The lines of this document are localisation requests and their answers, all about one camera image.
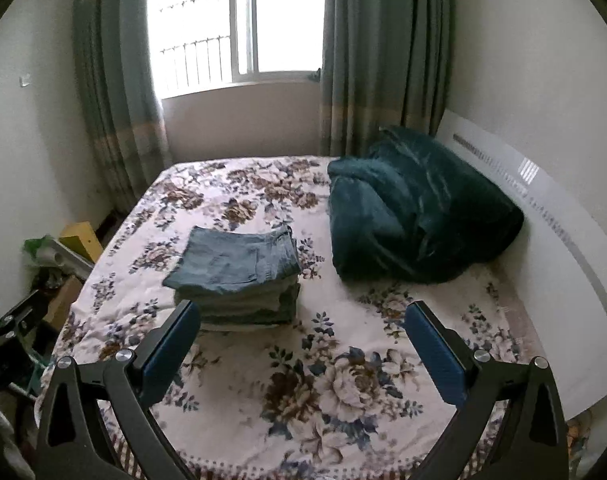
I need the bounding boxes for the right green curtain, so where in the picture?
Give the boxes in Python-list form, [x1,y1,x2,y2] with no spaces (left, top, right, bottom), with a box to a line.
[320,0,453,156]

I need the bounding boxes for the blue denim shorts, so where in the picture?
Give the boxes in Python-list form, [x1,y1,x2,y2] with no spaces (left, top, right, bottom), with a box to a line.
[162,224,302,295]

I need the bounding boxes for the white headboard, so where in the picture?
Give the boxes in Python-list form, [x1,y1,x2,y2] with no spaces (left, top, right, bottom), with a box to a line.
[437,110,607,417]

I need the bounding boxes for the green curtain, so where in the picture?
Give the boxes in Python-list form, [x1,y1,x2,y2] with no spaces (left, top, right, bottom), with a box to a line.
[320,0,453,156]
[72,0,171,214]

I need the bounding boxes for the grey fleece folded garment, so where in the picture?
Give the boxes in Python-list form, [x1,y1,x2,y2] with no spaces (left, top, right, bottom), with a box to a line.
[174,278,299,318]

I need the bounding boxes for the dark folded clothes stack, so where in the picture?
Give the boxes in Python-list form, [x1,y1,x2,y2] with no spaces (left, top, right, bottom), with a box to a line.
[200,284,300,332]

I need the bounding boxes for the dark teal blanket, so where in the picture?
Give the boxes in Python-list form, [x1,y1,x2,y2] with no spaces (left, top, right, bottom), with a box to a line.
[327,127,525,284]

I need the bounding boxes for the yellow box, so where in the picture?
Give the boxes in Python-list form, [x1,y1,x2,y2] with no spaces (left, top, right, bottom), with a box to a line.
[58,221,103,263]

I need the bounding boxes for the brown cardboard box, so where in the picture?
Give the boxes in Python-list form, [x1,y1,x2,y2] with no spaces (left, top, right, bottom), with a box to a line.
[43,276,82,332]

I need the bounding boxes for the green plastic bag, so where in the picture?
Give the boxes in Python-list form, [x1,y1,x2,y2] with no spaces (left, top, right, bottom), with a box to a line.
[22,234,96,273]

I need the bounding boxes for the window with bars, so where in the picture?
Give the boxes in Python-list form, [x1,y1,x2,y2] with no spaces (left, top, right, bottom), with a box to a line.
[147,0,325,99]

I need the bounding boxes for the left green curtain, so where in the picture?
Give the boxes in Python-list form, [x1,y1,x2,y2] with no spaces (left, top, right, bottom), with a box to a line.
[72,0,171,214]

